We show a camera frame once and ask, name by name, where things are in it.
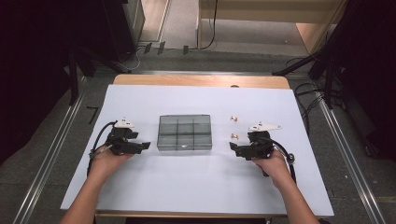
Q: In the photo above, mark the light wooden bench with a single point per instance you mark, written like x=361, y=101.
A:
x=271, y=11

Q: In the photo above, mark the clear plastic compartment box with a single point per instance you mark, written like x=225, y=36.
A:
x=184, y=132

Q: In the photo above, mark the wooden table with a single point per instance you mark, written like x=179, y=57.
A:
x=202, y=80

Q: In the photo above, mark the black metal stand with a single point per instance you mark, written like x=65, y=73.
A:
x=323, y=59
x=73, y=77

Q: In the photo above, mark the small orange-white parts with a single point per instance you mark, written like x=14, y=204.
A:
x=234, y=136

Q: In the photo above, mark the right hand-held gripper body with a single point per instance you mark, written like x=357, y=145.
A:
x=261, y=143

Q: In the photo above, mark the black tape strip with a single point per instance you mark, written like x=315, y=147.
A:
x=161, y=47
x=185, y=49
x=147, y=48

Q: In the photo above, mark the person's left hand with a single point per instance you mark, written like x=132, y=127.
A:
x=107, y=160

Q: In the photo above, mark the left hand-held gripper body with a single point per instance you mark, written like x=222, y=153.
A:
x=118, y=143

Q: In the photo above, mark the person's right hand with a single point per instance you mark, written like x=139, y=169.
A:
x=274, y=168

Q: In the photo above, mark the small gold earring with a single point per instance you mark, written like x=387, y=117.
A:
x=233, y=118

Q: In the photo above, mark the aluminium floor rail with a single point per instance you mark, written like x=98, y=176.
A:
x=351, y=161
x=46, y=155

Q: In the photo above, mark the black cabinet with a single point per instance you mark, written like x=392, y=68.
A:
x=121, y=28

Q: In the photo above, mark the white table sheet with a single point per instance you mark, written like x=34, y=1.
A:
x=193, y=180

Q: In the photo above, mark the black angled tape mark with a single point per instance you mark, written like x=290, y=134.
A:
x=93, y=113

